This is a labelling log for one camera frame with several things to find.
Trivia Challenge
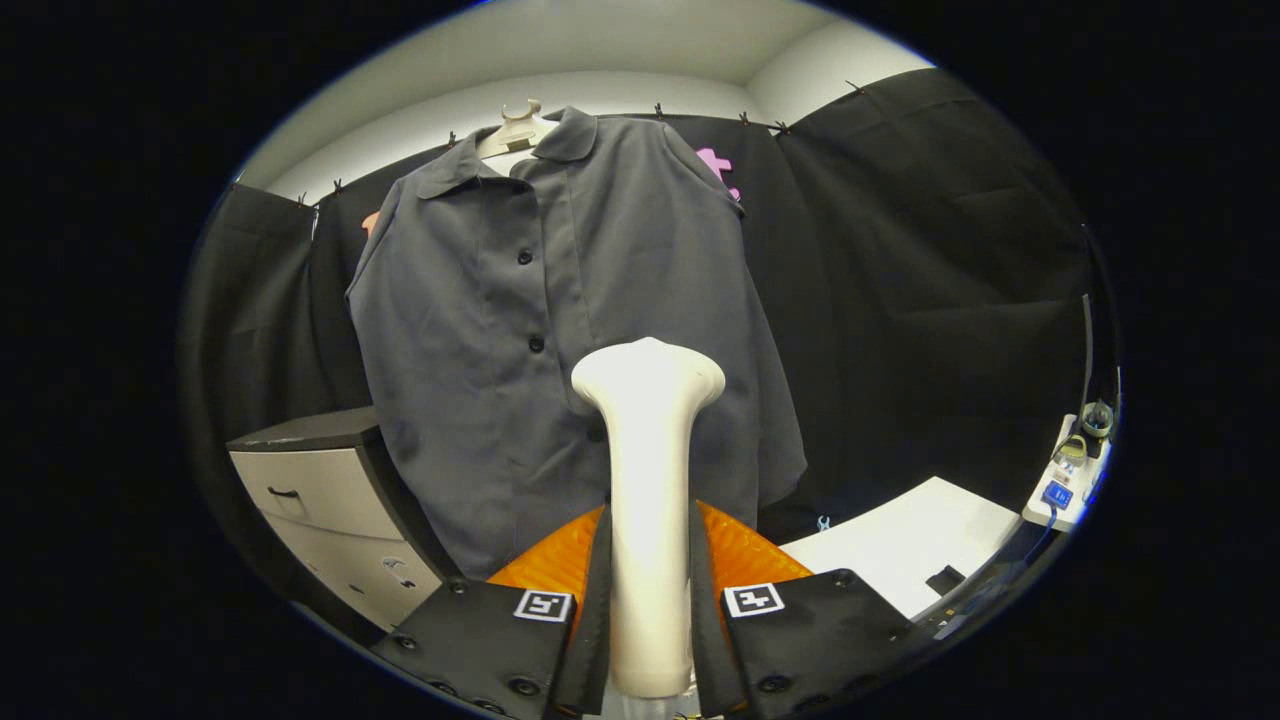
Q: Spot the beige cabinet with grey top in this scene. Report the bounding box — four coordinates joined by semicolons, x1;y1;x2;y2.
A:
226;405;466;633

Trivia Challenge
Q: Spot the white table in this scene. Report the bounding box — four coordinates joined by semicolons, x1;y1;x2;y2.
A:
778;476;1023;621

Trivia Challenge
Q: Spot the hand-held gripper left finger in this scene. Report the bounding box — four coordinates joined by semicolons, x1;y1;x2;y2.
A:
370;503;613;720

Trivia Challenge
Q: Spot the cream clothes hanger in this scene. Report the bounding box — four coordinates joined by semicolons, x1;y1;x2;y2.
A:
475;98;561;161

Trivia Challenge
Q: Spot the dark grey button shirt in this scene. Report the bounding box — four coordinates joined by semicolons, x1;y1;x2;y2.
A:
345;105;809;581

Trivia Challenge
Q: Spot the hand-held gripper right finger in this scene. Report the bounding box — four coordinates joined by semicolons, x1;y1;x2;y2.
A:
688;500;916;720

